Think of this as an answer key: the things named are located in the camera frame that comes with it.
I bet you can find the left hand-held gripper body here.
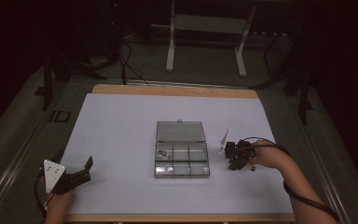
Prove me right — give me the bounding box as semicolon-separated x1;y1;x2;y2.
44;159;92;196

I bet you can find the right hand-held gripper cable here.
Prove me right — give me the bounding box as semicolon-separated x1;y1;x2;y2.
241;136;340;223

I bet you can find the metal floor rail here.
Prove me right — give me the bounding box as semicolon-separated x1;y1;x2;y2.
0;116;55;220
292;122;352;224

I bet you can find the hand-held gripper cable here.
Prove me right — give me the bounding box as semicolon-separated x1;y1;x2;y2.
241;136;340;223
33;174;50;218

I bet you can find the black rectangular floor frame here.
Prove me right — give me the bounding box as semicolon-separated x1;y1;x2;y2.
49;109;72;123

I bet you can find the clear plastic compartment box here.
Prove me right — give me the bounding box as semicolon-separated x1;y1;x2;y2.
153;119;212;179

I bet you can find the person's right hand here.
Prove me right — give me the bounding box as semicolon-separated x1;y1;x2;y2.
251;139;289;169

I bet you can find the person's left hand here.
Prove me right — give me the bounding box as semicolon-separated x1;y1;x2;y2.
44;189;75;220

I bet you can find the black floor cable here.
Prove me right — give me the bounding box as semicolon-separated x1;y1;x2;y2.
117;38;151;87

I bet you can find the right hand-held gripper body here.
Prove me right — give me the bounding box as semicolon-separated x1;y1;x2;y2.
219;128;258;165

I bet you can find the white table mat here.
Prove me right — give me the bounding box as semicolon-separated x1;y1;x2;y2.
59;92;295;216

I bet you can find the white metal stand frame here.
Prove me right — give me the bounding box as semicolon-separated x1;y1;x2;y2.
165;0;257;78

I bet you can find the wooden table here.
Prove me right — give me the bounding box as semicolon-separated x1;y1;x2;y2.
62;83;296;223

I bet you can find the left hand-held gripper cable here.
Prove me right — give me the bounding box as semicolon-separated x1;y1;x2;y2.
33;174;50;218

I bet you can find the black tripod stand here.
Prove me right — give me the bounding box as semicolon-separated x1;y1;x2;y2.
250;29;314;126
34;50;109;112

